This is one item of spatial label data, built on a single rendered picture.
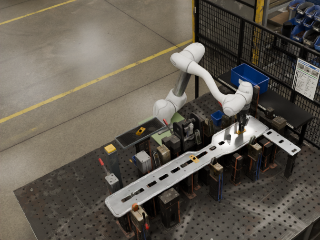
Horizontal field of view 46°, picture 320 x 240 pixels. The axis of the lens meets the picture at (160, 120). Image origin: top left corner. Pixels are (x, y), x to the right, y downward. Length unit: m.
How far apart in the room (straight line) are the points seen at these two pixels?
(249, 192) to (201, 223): 0.46
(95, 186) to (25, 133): 2.00
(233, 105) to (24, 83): 3.81
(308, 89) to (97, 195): 1.83
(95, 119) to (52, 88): 0.99
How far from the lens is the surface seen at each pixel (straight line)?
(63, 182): 3.20
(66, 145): 4.54
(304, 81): 3.13
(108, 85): 5.30
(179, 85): 3.26
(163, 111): 3.28
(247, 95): 2.69
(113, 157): 2.72
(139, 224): 2.42
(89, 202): 3.01
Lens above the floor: 3.04
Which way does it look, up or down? 41 degrees down
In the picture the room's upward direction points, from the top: 5 degrees counter-clockwise
